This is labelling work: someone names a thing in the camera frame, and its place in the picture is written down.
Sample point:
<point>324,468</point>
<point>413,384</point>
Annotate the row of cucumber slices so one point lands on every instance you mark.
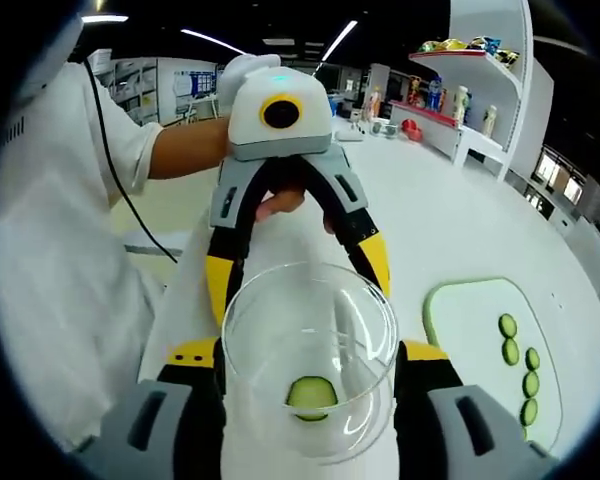
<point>510,351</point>

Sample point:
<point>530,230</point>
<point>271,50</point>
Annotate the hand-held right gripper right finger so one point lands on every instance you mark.
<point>420,400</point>

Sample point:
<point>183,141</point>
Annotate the white display shelf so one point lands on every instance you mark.
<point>480,20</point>

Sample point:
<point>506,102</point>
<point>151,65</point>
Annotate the green snack packet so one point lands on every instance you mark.
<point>430,46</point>

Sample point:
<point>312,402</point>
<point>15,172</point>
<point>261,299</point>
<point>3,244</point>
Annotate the single cucumber slice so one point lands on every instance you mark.
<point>310,397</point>

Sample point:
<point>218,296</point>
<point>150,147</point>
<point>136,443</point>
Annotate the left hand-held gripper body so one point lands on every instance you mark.
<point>250,100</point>

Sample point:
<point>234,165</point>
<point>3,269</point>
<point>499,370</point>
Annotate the wall notice board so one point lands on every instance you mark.
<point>195,82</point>

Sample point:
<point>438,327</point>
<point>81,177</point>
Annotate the large blue water bottle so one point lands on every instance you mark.
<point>434,94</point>

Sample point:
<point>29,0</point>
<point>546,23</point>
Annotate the ceiling light strip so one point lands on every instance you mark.
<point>212,41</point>
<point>105,19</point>
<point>340,40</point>

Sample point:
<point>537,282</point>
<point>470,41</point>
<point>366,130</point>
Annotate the metal storage rack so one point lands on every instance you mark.
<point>130,85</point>

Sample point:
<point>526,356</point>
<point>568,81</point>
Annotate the red plastic container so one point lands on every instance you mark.
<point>411,128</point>

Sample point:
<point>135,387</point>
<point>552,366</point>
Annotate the yellow snack packet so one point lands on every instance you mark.
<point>455,44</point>

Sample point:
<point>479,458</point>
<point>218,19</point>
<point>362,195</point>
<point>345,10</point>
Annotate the blue snack packet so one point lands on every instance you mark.
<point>486,44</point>

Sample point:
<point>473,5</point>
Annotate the beige drink bottle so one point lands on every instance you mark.
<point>461,105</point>

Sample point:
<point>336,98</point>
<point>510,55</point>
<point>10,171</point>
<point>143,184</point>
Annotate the pink yellow bottle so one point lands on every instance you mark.
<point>375,105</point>

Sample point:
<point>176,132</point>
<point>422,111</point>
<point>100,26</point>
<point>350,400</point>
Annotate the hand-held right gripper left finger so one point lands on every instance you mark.
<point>180,395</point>

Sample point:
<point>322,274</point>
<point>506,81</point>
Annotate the person's left hand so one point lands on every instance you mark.
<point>280,202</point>

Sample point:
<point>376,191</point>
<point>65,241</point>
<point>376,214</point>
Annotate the dark snack packet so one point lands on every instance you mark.
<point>507,56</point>

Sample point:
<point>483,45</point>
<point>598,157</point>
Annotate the clear glass bowl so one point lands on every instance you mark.
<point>305,300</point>

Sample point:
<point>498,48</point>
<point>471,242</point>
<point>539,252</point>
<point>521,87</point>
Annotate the white green drink bottle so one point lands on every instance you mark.
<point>490,120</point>

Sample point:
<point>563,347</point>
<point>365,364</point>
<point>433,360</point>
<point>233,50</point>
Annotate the clear glass jar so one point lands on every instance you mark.
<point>382,128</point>

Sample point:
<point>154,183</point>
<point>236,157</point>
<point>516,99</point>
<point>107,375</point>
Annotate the white green-edged cutting board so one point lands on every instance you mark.
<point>470,320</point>

